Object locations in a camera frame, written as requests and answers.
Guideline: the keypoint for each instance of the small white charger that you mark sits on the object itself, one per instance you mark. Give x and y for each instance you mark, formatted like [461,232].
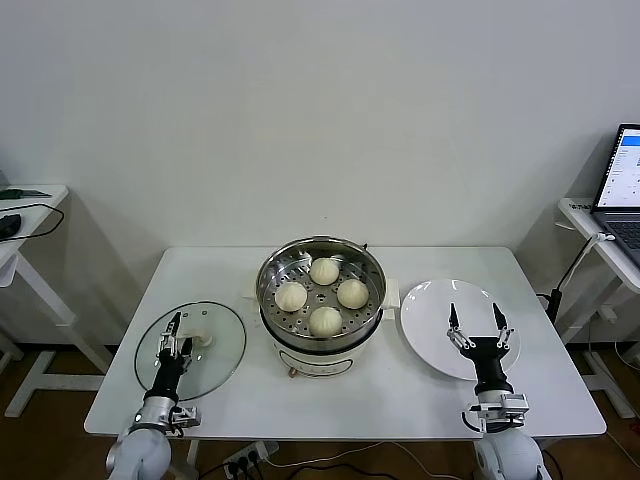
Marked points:
[606,315]

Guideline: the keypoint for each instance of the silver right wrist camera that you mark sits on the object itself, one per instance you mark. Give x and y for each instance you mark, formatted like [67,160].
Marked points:
[510,404]

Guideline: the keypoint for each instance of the white round plate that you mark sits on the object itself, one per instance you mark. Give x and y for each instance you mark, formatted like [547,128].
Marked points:
[425,320]

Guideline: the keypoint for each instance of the grey open laptop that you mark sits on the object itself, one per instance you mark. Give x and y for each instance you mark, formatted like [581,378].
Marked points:
[620,170]

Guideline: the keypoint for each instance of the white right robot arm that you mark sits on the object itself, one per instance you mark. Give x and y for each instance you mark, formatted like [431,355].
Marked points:
[510,455]

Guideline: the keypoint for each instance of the white side table with laptop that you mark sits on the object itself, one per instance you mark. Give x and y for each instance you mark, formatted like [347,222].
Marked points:
[587,227]

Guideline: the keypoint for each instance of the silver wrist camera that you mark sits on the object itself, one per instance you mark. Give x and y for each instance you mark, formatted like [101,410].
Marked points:
[186,416]
[510,404]

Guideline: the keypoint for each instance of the black power adapter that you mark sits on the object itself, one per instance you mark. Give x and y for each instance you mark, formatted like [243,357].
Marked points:
[553,305]

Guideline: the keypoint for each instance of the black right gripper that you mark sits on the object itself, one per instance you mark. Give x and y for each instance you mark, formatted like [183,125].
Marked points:
[487,362]

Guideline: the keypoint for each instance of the white side table with mouse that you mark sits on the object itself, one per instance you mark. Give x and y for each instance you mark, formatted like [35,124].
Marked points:
[35,225]

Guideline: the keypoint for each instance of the round glass pot lid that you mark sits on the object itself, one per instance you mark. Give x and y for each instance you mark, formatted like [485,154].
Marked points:
[225,340]

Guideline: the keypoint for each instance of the white power strip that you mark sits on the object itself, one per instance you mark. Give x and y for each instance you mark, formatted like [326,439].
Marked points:
[255,451]

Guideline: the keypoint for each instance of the white electric cooker pot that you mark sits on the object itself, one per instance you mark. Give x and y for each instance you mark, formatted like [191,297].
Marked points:
[320,357]

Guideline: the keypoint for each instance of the white steamed baozi bun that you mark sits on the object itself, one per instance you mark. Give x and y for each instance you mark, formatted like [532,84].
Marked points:
[290,296]
[353,293]
[325,320]
[324,270]

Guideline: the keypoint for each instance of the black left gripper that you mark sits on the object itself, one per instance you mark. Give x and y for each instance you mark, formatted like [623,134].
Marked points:
[170,372]

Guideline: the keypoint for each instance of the stainless steel steamer basket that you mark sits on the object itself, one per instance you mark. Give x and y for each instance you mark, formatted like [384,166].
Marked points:
[272,272]

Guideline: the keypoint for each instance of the flat green item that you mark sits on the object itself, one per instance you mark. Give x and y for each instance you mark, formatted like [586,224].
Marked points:
[20,193]

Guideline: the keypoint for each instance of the black computer mouse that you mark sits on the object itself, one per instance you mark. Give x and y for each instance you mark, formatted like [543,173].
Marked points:
[9,226]

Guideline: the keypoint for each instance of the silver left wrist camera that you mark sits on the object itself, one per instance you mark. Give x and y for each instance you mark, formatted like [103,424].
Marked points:
[186,416]

